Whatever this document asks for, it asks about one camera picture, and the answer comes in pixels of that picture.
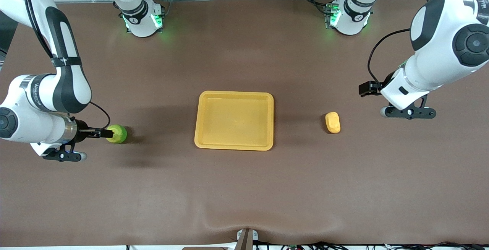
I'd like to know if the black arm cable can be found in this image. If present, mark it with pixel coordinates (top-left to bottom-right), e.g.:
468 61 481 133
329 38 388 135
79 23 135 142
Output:
22 0 112 130
367 28 412 87

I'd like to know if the metal table clamp bracket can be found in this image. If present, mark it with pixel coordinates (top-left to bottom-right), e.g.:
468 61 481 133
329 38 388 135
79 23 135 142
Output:
236 228 259 250

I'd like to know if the yellow plastic tray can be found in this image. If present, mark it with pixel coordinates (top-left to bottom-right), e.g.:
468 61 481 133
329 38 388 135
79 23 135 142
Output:
194 91 275 151

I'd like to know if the yellow potato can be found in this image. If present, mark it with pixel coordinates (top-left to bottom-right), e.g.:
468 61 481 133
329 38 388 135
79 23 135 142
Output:
325 112 341 134

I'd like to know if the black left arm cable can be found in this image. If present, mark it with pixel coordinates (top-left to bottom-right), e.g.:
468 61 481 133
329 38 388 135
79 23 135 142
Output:
367 28 412 87

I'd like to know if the metal base bracket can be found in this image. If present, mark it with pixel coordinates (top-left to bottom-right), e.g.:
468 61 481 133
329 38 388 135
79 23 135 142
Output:
324 2 334 30

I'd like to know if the green apple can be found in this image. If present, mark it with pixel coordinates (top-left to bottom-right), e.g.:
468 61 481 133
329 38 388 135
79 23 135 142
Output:
106 124 128 144

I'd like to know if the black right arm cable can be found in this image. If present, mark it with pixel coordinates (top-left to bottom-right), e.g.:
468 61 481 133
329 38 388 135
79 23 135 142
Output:
22 0 112 130

